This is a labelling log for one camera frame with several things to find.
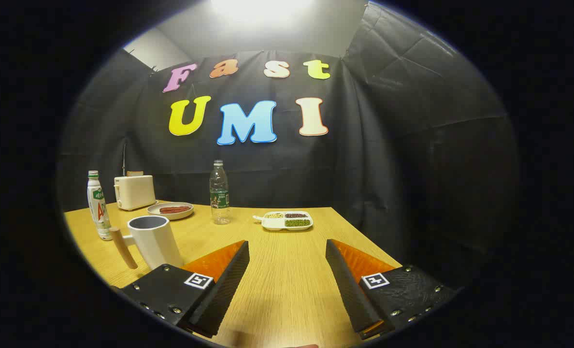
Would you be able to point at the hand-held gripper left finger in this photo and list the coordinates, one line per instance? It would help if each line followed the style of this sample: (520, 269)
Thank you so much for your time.
(224, 290)

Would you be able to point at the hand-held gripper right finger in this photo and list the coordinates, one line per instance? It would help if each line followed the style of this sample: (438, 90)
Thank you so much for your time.
(350, 290)

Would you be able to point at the white juice bottle green label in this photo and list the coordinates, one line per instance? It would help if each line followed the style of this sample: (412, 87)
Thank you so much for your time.
(98, 208)

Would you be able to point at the clear plastic water bottle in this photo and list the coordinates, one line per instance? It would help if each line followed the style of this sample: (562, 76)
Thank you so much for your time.
(219, 198)

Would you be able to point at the wooden table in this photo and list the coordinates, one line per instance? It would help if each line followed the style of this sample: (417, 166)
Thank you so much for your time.
(287, 270)

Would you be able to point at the white oval plate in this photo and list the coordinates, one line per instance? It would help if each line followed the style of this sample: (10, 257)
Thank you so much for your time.
(171, 215)

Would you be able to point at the white divided tray with beans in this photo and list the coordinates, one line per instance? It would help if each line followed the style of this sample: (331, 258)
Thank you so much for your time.
(287, 223)

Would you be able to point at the red sausages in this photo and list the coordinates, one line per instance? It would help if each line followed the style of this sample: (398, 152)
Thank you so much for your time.
(175, 210)

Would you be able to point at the cream toaster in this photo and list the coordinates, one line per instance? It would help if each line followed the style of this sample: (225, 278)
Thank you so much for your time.
(135, 192)

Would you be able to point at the toast slice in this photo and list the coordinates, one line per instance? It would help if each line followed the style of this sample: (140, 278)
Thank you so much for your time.
(135, 173)

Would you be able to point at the black backdrop cloth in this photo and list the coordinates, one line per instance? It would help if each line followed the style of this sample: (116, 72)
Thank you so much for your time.
(412, 145)

